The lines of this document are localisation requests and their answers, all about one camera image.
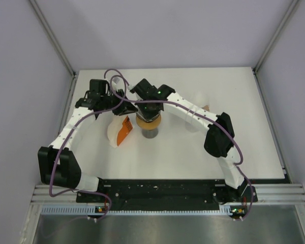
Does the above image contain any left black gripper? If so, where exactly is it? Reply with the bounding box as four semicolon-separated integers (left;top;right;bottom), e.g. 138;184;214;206
101;89;138;116

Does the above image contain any orange coffee filter pack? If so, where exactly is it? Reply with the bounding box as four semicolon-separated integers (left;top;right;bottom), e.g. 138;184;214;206
107;115;133;148

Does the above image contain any smoky grey glass carafe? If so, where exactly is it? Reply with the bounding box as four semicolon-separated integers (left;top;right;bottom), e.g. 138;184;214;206
141;128;159;139

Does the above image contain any clear glass carafe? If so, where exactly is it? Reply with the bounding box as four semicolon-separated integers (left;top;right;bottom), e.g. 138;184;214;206
185;122;199;133

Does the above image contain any wooden dripper ring holder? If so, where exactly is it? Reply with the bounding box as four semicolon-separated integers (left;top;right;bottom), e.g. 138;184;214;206
202;105;209;111

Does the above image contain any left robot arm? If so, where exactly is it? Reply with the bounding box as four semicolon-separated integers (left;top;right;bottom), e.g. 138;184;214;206
38;79;137;202

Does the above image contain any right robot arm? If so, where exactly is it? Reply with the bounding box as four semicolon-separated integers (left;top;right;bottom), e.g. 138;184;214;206
130;79;248;201

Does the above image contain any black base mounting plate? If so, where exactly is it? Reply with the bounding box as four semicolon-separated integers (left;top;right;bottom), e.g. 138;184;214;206
76;178;259;212

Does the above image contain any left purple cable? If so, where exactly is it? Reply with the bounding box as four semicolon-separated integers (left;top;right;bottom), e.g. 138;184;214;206
48;69;138;198

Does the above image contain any grey slotted cable duct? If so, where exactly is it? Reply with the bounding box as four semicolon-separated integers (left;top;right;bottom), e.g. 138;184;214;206
41;205;96;215

